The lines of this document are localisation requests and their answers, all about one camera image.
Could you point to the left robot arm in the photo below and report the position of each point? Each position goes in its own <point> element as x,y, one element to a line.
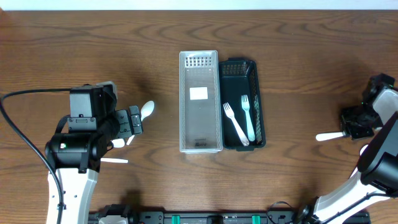
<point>74,154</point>

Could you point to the mint green plastic fork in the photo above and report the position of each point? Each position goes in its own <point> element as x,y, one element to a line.
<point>246,107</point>

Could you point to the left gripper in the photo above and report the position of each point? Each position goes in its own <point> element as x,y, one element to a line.
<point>125,130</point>

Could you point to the dark green plastic basket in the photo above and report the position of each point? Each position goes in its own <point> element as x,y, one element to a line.
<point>238,77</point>

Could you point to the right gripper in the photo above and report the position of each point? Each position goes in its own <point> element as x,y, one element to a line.
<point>347,129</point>

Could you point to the clear plastic basket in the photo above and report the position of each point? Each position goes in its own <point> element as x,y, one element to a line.
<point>200,130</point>

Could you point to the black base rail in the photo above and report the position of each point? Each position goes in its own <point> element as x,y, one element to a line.
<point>125,214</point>

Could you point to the white plastic fork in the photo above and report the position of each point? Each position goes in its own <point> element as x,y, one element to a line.
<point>230,114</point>
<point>329,136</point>

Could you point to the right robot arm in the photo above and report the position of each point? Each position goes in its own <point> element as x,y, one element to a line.
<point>375,178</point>

